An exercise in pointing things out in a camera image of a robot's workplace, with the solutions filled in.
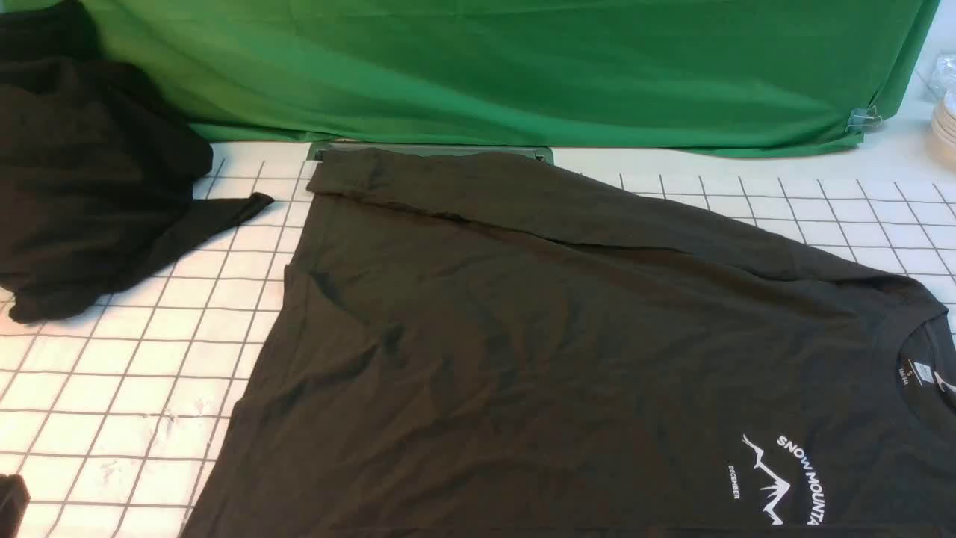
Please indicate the gray long-sleeved shirt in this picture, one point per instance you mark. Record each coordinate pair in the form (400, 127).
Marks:
(489, 346)

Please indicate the green backdrop cloth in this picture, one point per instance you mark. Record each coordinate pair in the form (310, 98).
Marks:
(735, 79)

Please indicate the pile of black clothes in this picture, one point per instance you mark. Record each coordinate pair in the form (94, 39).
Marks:
(97, 170)

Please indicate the white grid table mat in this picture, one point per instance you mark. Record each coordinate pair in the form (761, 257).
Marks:
(115, 418)

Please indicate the blue binder clip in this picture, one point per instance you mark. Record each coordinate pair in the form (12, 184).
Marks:
(864, 120)

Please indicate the stack of white plates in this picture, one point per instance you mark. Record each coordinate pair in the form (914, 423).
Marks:
(942, 131)

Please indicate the clear plastic bag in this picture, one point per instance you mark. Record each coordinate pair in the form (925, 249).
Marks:
(941, 80)

